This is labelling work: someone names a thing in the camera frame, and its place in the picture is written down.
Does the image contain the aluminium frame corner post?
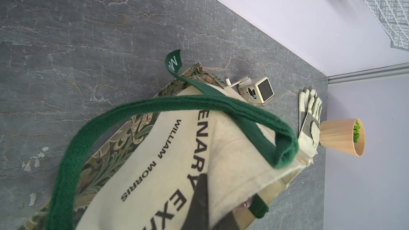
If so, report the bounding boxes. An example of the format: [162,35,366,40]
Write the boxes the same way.
[328,63,409,86]

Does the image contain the potted green plant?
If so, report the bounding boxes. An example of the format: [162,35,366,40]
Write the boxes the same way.
[320,119,366,157]

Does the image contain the cream tote bag green handles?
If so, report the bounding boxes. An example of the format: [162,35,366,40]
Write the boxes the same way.
[22,50,310,230]

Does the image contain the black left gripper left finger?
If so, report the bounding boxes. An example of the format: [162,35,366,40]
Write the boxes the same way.
[182,174,209,230]

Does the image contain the long white wire basket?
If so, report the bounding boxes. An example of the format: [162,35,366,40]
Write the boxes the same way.
[363,0,409,51]

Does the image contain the beige pencil sharpener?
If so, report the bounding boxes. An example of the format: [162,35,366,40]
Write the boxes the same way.
[225,77,275,106]

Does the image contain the cream work gloves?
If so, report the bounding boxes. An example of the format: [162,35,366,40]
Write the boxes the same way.
[298,89,322,159]

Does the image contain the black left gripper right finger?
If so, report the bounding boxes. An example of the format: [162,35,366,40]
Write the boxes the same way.
[217,214,239,230]

